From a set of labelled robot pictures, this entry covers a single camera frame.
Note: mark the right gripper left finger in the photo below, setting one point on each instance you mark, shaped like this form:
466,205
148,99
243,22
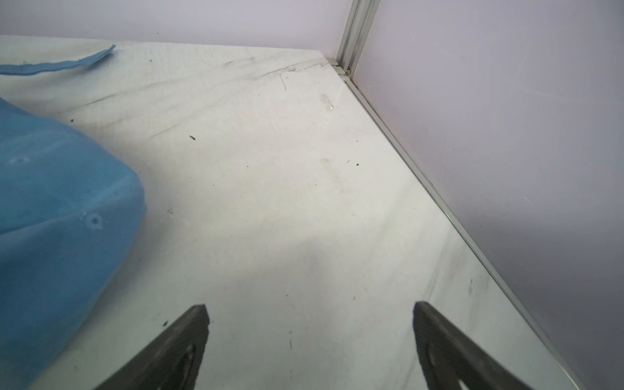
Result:
171,361

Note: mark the light blue baseball cap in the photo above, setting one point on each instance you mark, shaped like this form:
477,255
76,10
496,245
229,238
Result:
70,212

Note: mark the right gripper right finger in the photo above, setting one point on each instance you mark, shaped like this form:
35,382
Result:
451,360

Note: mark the aluminium frame rails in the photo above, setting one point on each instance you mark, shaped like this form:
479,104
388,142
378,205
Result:
356,31

